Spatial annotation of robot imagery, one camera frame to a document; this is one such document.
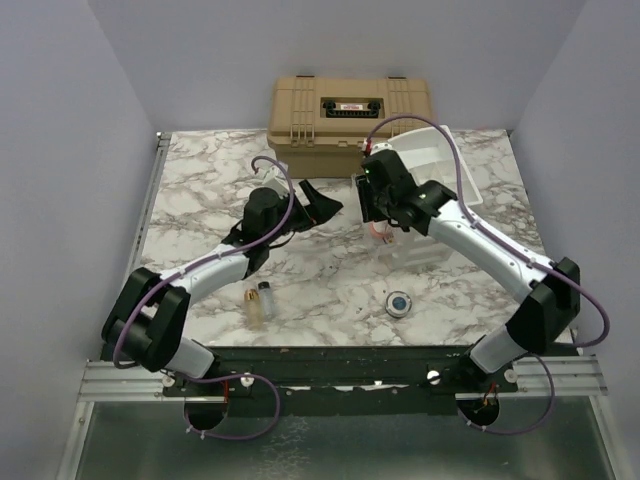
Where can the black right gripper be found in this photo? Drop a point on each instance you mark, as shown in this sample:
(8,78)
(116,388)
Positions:
(368,211)

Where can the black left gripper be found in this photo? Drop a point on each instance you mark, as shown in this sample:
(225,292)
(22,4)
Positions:
(320,208)

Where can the white plastic drawer organizer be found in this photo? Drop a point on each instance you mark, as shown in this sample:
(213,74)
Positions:
(428,156)

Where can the black cap clear bottle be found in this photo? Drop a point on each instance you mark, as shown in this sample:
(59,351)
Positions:
(266,299)

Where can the gold cap lotion bottle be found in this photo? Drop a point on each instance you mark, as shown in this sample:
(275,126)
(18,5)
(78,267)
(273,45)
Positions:
(253,309)

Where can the orange round makeup sponge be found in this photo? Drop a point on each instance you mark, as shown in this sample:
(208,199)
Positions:
(382,232)

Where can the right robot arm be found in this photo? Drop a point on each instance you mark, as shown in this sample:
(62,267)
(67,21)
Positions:
(548,298)

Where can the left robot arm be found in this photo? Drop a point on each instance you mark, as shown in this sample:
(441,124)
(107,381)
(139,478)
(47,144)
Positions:
(147,321)

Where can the tan plastic toolbox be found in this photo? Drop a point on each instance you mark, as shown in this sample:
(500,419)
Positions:
(314,146)

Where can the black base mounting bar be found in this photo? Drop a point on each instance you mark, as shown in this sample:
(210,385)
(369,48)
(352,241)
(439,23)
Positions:
(258,382)

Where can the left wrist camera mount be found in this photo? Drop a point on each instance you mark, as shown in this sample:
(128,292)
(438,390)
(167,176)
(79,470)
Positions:
(272,177)

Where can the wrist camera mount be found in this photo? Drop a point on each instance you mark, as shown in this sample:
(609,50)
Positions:
(369,147)
(272,177)

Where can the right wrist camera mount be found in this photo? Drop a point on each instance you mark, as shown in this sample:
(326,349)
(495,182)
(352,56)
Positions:
(369,147)

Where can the black toolbox handle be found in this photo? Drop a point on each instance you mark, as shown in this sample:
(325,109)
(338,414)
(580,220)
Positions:
(368,110)

